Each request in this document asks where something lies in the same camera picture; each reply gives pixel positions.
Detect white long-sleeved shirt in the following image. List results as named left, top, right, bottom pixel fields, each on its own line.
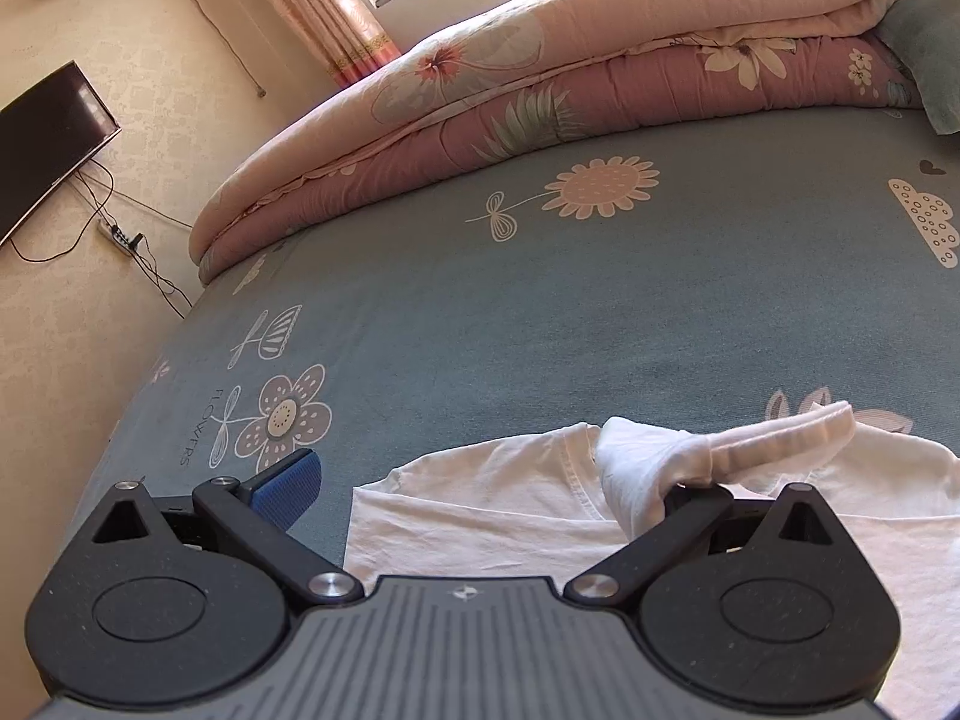
left=341, top=399, right=960, bottom=720

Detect pink floral curtain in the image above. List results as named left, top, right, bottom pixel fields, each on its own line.
left=217, top=0, right=402, bottom=89

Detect grey-blue printed pillow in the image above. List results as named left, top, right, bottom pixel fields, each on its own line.
left=874, top=0, right=960, bottom=136

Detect black wall television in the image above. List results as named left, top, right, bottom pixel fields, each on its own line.
left=0, top=60, right=122, bottom=247

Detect pink floral quilt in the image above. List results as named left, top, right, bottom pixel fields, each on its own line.
left=187, top=0, right=946, bottom=286

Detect black television cables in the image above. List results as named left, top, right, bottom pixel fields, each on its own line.
left=0, top=165, right=196, bottom=320

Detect thin air conditioner cable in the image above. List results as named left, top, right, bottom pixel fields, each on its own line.
left=157, top=0, right=268, bottom=98

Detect white power strip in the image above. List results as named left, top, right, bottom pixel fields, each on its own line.
left=97, top=217, right=147, bottom=250

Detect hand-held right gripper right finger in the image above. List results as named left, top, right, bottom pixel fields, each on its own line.
left=566, top=480, right=856, bottom=607

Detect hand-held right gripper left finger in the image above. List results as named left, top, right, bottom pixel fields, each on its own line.
left=91, top=448, right=362, bottom=605

